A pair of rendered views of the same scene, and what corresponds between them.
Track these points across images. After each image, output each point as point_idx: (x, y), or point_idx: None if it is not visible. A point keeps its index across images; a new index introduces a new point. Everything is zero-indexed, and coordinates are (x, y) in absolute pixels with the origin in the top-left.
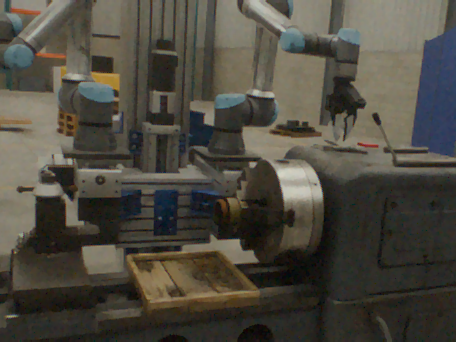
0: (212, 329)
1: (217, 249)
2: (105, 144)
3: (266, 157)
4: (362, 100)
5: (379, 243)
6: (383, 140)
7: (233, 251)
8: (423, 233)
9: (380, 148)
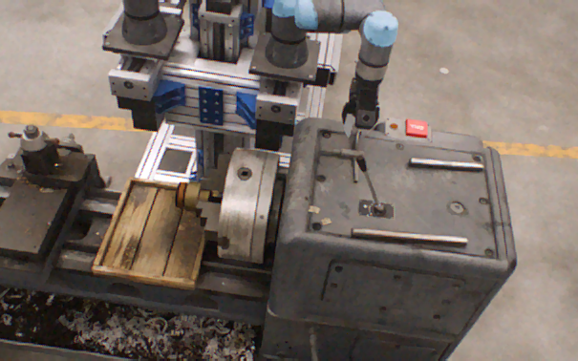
0: (158, 288)
1: (401, 24)
2: (145, 38)
3: None
4: (367, 122)
5: (323, 287)
6: None
7: (417, 32)
8: (379, 294)
9: (427, 139)
